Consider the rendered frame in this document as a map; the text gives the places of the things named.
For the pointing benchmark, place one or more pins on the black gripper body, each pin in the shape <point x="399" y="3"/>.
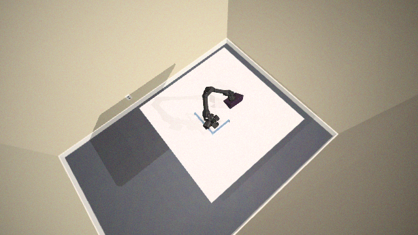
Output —
<point x="215" y="118"/>

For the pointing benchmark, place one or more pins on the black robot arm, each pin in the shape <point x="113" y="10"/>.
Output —
<point x="206" y="113"/>

